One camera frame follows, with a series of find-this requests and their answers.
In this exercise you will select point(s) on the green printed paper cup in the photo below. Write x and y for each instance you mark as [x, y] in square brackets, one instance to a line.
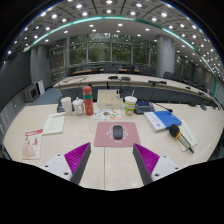
[130, 105]

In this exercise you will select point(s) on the red bottle with green band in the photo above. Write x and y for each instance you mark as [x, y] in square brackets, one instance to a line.
[88, 101]

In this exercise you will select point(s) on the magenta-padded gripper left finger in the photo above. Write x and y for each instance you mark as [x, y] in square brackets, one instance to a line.
[75, 159]

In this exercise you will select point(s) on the red and white leaflet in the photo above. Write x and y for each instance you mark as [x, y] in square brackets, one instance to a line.
[32, 143]

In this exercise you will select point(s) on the black desk conference unit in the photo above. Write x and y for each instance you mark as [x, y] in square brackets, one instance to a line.
[144, 107]

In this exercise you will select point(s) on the white cardboard box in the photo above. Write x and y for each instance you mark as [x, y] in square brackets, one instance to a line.
[108, 99]

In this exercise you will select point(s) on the colourful sticker sheet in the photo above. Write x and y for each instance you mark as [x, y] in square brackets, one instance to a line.
[107, 114]

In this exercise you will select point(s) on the ceiling lights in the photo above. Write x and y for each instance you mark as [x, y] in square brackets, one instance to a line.
[120, 24]

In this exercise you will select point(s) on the white paper cup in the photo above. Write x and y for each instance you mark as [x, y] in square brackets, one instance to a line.
[67, 106]

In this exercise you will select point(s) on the curved conference desk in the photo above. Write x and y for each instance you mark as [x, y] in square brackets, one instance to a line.
[140, 81]

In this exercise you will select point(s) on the black computer mouse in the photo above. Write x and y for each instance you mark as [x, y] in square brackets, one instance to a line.
[117, 132]

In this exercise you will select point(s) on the white paper pamphlet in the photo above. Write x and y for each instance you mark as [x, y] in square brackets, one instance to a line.
[54, 123]

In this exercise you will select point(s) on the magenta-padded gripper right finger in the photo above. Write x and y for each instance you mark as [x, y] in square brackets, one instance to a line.
[148, 160]

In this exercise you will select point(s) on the blue and white book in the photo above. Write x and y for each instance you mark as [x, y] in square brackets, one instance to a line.
[165, 120]

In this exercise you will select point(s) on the dark office chairs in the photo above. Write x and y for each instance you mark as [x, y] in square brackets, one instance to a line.
[145, 70]

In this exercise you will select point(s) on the pink printed mouse pad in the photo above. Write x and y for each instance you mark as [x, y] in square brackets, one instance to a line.
[103, 140]

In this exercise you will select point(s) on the white booklet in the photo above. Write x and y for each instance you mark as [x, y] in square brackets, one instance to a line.
[189, 133]

